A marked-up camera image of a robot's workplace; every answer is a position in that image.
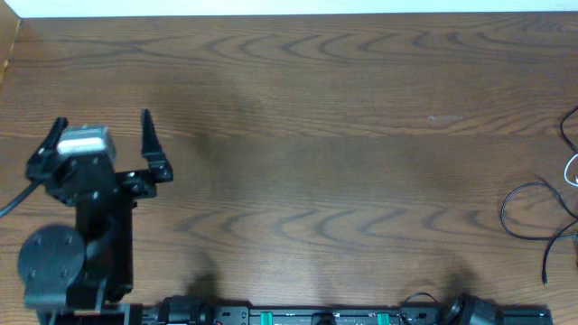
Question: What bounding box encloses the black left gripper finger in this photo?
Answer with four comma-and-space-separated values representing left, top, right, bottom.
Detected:
141, 109, 173, 183
25, 117, 68, 181

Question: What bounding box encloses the white usb cable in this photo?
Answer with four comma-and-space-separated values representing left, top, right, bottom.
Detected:
564, 153, 578, 187

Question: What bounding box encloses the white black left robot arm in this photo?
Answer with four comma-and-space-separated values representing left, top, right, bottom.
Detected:
17, 109, 173, 324

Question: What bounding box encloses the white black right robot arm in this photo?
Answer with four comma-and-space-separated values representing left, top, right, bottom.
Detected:
442, 293, 504, 325

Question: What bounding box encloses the brown cardboard side panel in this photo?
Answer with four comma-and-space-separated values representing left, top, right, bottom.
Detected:
0, 0, 21, 81

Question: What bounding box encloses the black left camera cable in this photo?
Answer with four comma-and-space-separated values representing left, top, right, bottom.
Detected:
0, 179, 44, 218

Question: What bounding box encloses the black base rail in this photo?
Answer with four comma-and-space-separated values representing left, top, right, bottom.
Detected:
138, 293, 554, 325

